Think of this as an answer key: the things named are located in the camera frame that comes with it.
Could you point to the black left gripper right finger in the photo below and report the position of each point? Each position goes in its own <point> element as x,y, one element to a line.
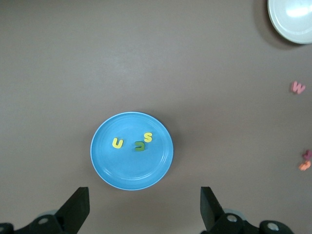
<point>212,217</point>

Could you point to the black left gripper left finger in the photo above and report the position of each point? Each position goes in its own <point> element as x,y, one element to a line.
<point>75,212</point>

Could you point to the yellow letter u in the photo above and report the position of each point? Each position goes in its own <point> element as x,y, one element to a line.
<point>117,147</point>

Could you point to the green letter n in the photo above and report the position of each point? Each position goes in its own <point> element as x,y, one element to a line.
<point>144,146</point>

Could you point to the yellow letter s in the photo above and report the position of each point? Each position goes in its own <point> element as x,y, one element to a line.
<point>148,137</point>

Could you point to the blue plate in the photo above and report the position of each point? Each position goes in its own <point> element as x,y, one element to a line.
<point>131,170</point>

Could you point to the orange letter t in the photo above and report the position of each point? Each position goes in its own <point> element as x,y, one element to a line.
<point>304,166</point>

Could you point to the maroon foam letter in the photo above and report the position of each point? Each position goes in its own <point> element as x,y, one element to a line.
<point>308,154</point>

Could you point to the pink letter w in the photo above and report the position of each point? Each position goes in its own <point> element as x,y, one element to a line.
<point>293,86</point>

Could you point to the beige plate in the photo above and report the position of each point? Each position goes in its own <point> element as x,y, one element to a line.
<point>292,24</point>

